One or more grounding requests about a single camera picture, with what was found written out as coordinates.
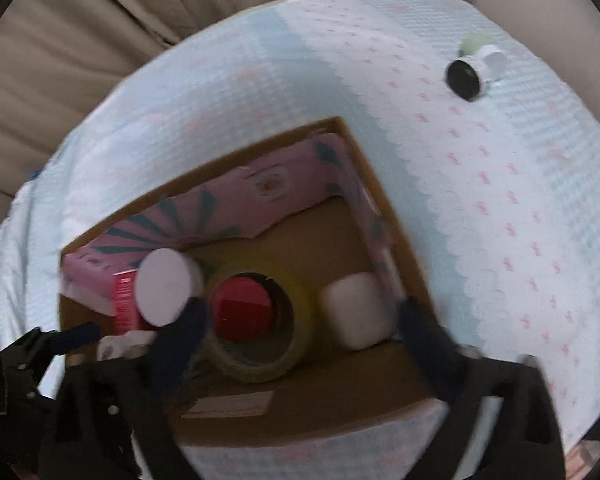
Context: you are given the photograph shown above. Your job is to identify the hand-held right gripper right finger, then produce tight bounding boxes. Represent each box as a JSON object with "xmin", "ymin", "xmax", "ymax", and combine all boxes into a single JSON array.
[{"xmin": 397, "ymin": 296, "xmax": 567, "ymax": 480}]

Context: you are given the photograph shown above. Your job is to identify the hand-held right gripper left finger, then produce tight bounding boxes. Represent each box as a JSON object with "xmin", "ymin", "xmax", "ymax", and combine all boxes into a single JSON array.
[{"xmin": 40, "ymin": 300, "xmax": 211, "ymax": 480}]

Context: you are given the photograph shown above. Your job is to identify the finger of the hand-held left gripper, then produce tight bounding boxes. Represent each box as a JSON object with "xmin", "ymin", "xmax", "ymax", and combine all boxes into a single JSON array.
[{"xmin": 2, "ymin": 322, "xmax": 102, "ymax": 361}]

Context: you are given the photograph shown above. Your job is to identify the white plastic bottle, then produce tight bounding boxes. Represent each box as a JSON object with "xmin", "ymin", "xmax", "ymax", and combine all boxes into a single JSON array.
[{"xmin": 97, "ymin": 332, "xmax": 157, "ymax": 361}]

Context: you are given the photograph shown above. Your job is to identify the white-lid jar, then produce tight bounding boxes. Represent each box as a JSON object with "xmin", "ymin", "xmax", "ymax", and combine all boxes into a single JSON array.
[{"xmin": 134, "ymin": 248, "xmax": 205, "ymax": 328}]

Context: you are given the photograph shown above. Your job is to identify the red carton box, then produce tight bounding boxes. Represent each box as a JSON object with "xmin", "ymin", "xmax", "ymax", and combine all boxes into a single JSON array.
[{"xmin": 112, "ymin": 269, "xmax": 275, "ymax": 342}]

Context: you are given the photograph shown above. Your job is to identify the white rounded case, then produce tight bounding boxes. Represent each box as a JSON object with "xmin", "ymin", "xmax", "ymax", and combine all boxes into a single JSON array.
[{"xmin": 321, "ymin": 272, "xmax": 397, "ymax": 352}]

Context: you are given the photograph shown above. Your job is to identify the yellow tape roll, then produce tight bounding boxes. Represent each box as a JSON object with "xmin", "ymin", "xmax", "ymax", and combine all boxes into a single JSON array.
[{"xmin": 202, "ymin": 255, "xmax": 315, "ymax": 383}]

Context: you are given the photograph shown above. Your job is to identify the cardboard box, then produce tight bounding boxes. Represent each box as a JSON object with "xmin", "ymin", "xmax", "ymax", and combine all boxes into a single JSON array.
[{"xmin": 59, "ymin": 116, "xmax": 452, "ymax": 448}]

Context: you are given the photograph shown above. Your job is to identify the light blue blanket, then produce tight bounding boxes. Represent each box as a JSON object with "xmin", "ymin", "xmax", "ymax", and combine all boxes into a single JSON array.
[{"xmin": 0, "ymin": 180, "xmax": 36, "ymax": 341}]

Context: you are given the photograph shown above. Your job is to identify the small black-lid jar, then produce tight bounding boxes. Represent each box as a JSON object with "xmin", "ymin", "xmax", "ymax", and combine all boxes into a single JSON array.
[{"xmin": 446, "ymin": 44, "xmax": 507, "ymax": 102}]

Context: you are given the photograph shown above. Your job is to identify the pale green small object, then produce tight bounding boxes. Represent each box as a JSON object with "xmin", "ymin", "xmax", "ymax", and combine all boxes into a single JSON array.
[{"xmin": 459, "ymin": 34, "xmax": 492, "ymax": 57}]

